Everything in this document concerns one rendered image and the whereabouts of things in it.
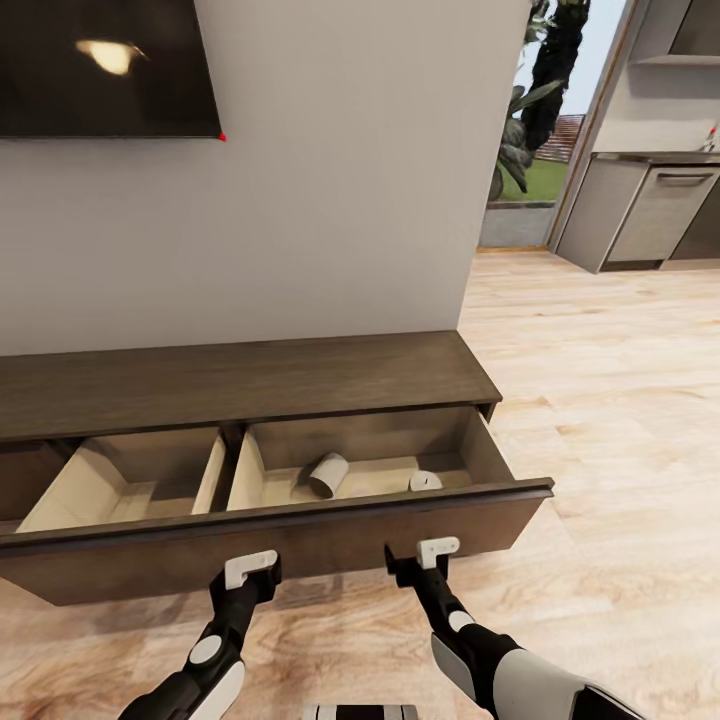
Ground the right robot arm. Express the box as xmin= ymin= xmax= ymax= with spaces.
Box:
xmin=386 ymin=535 xmax=657 ymax=720

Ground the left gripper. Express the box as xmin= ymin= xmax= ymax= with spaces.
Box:
xmin=208 ymin=553 xmax=283 ymax=619

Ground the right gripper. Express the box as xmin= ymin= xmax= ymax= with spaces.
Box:
xmin=386 ymin=543 xmax=449 ymax=601

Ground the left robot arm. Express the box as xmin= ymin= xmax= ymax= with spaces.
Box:
xmin=118 ymin=551 xmax=283 ymax=720

